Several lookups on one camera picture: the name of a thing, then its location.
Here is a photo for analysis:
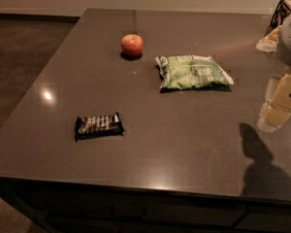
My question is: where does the black wire basket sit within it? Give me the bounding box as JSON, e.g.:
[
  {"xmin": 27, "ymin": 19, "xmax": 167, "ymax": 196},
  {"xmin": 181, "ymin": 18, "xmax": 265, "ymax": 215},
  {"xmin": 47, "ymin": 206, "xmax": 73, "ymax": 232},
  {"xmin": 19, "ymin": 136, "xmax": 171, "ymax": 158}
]
[{"xmin": 265, "ymin": 0, "xmax": 291, "ymax": 35}]

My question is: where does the red apple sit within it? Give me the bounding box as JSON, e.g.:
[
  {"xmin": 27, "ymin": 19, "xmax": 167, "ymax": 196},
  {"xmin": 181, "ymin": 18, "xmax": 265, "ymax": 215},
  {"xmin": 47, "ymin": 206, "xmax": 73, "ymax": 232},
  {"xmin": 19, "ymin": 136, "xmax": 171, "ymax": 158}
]
[{"xmin": 121, "ymin": 34, "xmax": 144, "ymax": 57}]

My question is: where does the black drawer handle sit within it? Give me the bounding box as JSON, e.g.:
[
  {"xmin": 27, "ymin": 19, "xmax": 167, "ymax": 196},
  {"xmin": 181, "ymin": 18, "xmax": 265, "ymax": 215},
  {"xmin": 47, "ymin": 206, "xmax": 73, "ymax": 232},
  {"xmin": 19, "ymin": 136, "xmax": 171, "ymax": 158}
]
[{"xmin": 111, "ymin": 205, "xmax": 146, "ymax": 221}]

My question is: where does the white snack package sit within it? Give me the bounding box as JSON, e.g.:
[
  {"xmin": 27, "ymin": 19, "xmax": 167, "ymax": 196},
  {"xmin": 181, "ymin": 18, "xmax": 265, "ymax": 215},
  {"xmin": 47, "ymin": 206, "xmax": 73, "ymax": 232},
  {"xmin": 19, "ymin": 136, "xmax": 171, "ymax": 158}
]
[{"xmin": 256, "ymin": 26, "xmax": 281, "ymax": 52}]

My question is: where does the green chip bag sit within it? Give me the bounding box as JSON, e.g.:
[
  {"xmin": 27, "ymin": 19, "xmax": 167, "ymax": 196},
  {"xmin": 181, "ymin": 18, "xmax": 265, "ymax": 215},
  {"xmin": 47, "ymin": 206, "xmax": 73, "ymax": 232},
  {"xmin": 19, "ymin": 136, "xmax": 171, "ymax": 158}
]
[{"xmin": 155, "ymin": 55, "xmax": 234, "ymax": 91}]

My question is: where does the black rxbar chocolate bar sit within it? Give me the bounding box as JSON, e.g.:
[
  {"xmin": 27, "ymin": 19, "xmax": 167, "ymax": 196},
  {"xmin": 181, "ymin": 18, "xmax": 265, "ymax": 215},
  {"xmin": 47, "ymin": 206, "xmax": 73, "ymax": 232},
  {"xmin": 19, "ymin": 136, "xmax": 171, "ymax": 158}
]
[{"xmin": 75, "ymin": 113, "xmax": 124, "ymax": 141}]

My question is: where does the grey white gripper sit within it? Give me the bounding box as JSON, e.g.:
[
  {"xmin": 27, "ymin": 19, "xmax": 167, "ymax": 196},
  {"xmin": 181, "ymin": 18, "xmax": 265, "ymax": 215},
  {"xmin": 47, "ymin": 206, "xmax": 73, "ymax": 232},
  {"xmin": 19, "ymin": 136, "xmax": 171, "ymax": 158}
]
[{"xmin": 265, "ymin": 14, "xmax": 291, "ymax": 112}]

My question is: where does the dark cabinet drawer front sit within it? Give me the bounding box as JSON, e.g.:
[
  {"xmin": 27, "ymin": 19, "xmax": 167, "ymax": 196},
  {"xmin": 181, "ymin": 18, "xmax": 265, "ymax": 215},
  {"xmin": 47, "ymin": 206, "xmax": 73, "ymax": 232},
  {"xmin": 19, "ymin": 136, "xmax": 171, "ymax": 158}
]
[{"xmin": 16, "ymin": 183, "xmax": 246, "ymax": 227}]

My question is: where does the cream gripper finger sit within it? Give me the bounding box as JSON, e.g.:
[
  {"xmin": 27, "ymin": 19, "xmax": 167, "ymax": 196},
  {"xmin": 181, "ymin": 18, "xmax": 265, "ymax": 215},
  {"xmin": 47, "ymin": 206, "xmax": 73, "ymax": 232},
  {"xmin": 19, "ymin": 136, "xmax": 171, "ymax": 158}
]
[{"xmin": 257, "ymin": 102, "xmax": 291, "ymax": 133}]

